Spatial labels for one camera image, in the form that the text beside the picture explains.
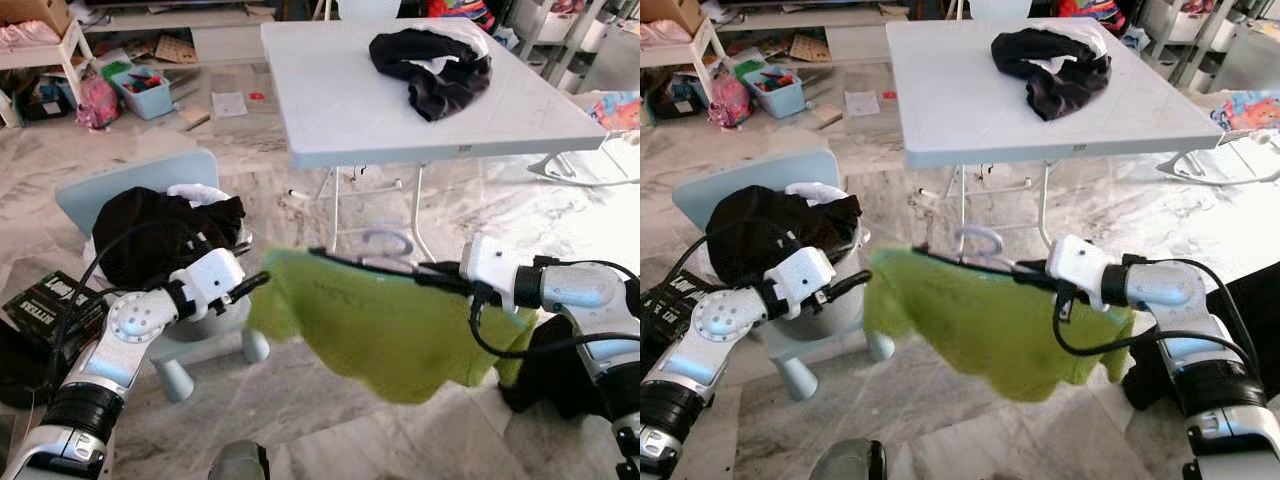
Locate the black printed cardboard box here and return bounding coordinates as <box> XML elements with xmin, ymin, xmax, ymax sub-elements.
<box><xmin>0</xmin><ymin>270</ymin><xmax>109</xmax><ymax>346</ymax></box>
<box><xmin>640</xmin><ymin>283</ymin><xmax>701</xmax><ymax>346</ymax></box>

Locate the grey left robot leg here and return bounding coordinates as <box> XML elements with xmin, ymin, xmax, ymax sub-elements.
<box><xmin>810</xmin><ymin>438</ymin><xmax>886</xmax><ymax>480</ymax></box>
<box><xmin>208</xmin><ymin>440</ymin><xmax>271</xmax><ymax>480</ymax></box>

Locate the small white garment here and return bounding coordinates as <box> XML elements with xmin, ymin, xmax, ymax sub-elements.
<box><xmin>165</xmin><ymin>183</ymin><xmax>233</xmax><ymax>208</ymax></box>
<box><xmin>785</xmin><ymin>182</ymin><xmax>851</xmax><ymax>208</ymax></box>

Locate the light blue storage bin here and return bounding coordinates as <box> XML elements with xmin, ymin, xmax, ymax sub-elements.
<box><xmin>108</xmin><ymin>65</ymin><xmax>173</xmax><ymax>121</ymax></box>
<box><xmin>740</xmin><ymin>65</ymin><xmax>809</xmax><ymax>119</ymax></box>

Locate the pink patterned bag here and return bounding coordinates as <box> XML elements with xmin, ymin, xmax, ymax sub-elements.
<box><xmin>78</xmin><ymin>75</ymin><xmax>123</xmax><ymax>131</ymax></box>
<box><xmin>710</xmin><ymin>75</ymin><xmax>753</xmax><ymax>129</ymax></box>

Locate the brown cardboard box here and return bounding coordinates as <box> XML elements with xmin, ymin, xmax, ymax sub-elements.
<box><xmin>0</xmin><ymin>0</ymin><xmax>73</xmax><ymax>36</ymax></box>
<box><xmin>640</xmin><ymin>0</ymin><xmax>706</xmax><ymax>36</ymax></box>

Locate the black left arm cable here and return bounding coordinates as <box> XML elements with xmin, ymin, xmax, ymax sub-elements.
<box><xmin>665</xmin><ymin>225</ymin><xmax>801</xmax><ymax>301</ymax></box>
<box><xmin>55</xmin><ymin>225</ymin><xmax>216</xmax><ymax>341</ymax></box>

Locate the yellow-green shirt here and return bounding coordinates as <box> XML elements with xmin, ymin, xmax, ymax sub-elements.
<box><xmin>862</xmin><ymin>247</ymin><xmax>1136</xmax><ymax>404</ymax></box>
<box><xmin>247</xmin><ymin>247</ymin><xmax>541</xmax><ymax>406</ymax></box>

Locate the white folding table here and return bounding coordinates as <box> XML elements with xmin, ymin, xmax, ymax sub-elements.
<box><xmin>260</xmin><ymin>18</ymin><xmax>608</xmax><ymax>263</ymax></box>
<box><xmin>885</xmin><ymin>18</ymin><xmax>1226</xmax><ymax>263</ymax></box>

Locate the pale lilac plastic hanger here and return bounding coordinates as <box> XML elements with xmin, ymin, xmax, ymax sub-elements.
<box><xmin>355</xmin><ymin>228</ymin><xmax>416</xmax><ymax>269</ymax></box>
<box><xmin>955</xmin><ymin>225</ymin><xmax>1006</xmax><ymax>266</ymax></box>

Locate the white low rack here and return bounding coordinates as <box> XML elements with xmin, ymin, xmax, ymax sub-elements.
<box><xmin>640</xmin><ymin>18</ymin><xmax>726</xmax><ymax>111</ymax></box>
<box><xmin>0</xmin><ymin>20</ymin><xmax>96</xmax><ymax>126</ymax></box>

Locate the colourful baby bouncer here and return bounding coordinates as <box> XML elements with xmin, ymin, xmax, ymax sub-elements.
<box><xmin>527</xmin><ymin>90</ymin><xmax>641</xmax><ymax>188</ymax></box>
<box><xmin>1155</xmin><ymin>90</ymin><xmax>1280</xmax><ymax>186</ymax></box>

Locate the grey metal shelf rack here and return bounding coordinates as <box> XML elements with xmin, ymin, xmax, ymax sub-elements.
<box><xmin>1120</xmin><ymin>0</ymin><xmax>1280</xmax><ymax>91</ymax></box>
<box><xmin>500</xmin><ymin>0</ymin><xmax>641</xmax><ymax>91</ymax></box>

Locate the black heaped garment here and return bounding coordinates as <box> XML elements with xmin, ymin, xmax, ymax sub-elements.
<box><xmin>708</xmin><ymin>186</ymin><xmax>863</xmax><ymax>289</ymax></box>
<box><xmin>92</xmin><ymin>187</ymin><xmax>247</xmax><ymax>291</ymax></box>

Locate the white TV cabinet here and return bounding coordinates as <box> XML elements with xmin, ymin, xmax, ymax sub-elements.
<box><xmin>75</xmin><ymin>0</ymin><xmax>281</xmax><ymax>66</ymax></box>
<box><xmin>710</xmin><ymin>0</ymin><xmax>906</xmax><ymax>66</ymax></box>

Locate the white perforated hamper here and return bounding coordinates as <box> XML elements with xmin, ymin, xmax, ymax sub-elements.
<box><xmin>595</xmin><ymin>28</ymin><xmax>641</xmax><ymax>93</ymax></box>
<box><xmin>1215</xmin><ymin>25</ymin><xmax>1280</xmax><ymax>93</ymax></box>

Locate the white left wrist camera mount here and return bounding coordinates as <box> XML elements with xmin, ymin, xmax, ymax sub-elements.
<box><xmin>178</xmin><ymin>248</ymin><xmax>246</xmax><ymax>323</ymax></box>
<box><xmin>765</xmin><ymin>247</ymin><xmax>836</xmax><ymax>321</ymax></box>

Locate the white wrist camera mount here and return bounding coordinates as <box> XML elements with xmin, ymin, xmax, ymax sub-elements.
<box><xmin>765</xmin><ymin>247</ymin><xmax>836</xmax><ymax>321</ymax></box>
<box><xmin>1047</xmin><ymin>235</ymin><xmax>1111</xmax><ymax>311</ymax></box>
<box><xmin>460</xmin><ymin>235</ymin><xmax>523</xmax><ymax>313</ymax></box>
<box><xmin>178</xmin><ymin>248</ymin><xmax>246</xmax><ymax>323</ymax></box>

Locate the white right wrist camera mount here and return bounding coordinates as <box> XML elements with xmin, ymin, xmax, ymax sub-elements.
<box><xmin>460</xmin><ymin>235</ymin><xmax>523</xmax><ymax>313</ymax></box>
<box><xmin>1047</xmin><ymin>235</ymin><xmax>1111</xmax><ymax>311</ymax></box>

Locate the black bag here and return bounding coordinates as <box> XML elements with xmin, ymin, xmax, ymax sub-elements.
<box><xmin>0</xmin><ymin>320</ymin><xmax>61</xmax><ymax>411</ymax></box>

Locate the light blue plastic chair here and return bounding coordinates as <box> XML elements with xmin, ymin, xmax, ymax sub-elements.
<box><xmin>672</xmin><ymin>148</ymin><xmax>896</xmax><ymax>401</ymax></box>
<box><xmin>55</xmin><ymin>148</ymin><xmax>271</xmax><ymax>403</ymax></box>

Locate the black garment with white trim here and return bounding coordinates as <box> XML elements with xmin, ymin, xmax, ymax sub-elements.
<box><xmin>369</xmin><ymin>28</ymin><xmax>493</xmax><ymax>123</ymax></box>
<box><xmin>991</xmin><ymin>28</ymin><xmax>1113</xmax><ymax>121</ymax></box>

